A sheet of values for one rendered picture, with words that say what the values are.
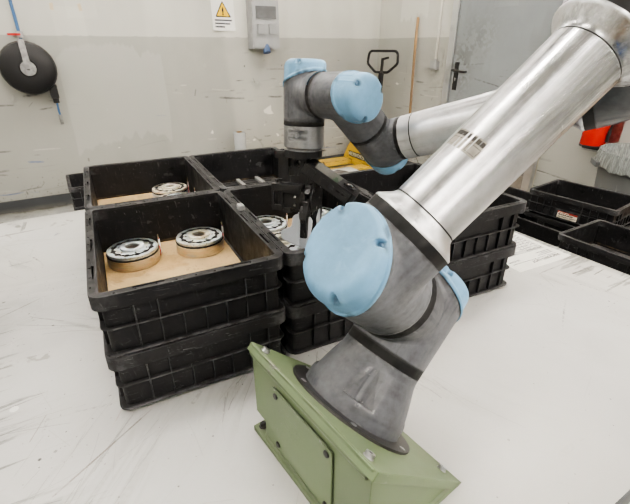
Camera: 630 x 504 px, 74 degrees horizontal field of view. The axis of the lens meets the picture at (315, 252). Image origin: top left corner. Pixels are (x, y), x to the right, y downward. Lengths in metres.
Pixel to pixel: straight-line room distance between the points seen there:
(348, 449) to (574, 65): 0.45
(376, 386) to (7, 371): 0.70
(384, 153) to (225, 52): 3.66
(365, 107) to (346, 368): 0.39
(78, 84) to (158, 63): 0.67
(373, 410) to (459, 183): 0.29
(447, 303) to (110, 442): 0.54
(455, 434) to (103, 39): 3.86
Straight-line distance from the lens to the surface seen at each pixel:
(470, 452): 0.73
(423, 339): 0.56
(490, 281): 1.10
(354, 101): 0.66
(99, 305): 0.66
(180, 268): 0.91
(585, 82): 0.52
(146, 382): 0.76
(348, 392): 0.55
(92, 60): 4.11
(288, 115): 0.77
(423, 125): 0.73
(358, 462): 0.47
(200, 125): 4.30
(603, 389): 0.93
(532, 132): 0.49
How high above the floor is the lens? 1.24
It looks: 26 degrees down
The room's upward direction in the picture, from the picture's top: straight up
